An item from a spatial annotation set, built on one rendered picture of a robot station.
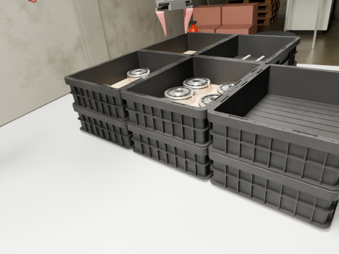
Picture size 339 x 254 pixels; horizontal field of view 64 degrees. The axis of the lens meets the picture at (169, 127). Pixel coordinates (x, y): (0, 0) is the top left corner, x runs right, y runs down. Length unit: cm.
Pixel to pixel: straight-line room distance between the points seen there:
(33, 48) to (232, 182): 280
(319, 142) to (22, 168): 87
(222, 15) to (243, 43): 341
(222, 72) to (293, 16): 477
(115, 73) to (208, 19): 382
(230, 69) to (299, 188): 53
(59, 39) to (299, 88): 288
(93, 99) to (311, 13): 508
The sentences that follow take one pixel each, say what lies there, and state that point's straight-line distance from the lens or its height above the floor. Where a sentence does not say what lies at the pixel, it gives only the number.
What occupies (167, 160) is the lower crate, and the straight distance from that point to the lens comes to 82.
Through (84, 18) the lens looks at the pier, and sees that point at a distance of 355.
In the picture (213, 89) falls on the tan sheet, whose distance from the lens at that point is 102.
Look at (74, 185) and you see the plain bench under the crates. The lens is 86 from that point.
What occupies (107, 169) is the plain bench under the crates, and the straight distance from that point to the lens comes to 88.
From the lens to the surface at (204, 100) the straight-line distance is 86.
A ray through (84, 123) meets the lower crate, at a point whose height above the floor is 75.
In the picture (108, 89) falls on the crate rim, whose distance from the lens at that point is 86.
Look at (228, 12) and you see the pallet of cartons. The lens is 479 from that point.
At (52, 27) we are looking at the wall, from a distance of 339.
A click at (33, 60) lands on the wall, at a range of 324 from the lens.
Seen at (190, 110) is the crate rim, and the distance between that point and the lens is 66.
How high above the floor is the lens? 122
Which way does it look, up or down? 29 degrees down
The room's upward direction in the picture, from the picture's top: 6 degrees counter-clockwise
